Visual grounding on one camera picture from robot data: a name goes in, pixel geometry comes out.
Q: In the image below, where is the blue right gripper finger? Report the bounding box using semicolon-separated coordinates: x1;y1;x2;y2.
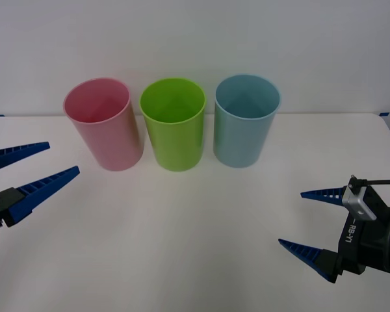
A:
300;185;348;204
278;239;342;284

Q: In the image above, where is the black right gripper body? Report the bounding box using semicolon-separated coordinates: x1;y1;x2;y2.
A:
336;186;390;276

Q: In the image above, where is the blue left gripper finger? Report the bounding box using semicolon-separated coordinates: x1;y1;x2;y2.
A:
0;165;81;229
0;141;51;177

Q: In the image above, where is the pink plastic bin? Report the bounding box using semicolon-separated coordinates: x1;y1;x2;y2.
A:
62;77;145;172

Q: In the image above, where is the pale blue plastic bin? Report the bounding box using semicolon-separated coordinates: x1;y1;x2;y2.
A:
213;73;282;169

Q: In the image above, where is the green plastic bin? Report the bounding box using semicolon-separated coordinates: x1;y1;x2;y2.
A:
139;77;207;172

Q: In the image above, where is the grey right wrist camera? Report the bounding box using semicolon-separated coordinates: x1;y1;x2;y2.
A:
341;175;377;222

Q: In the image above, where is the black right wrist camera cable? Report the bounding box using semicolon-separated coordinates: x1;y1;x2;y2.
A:
359;178;390;187

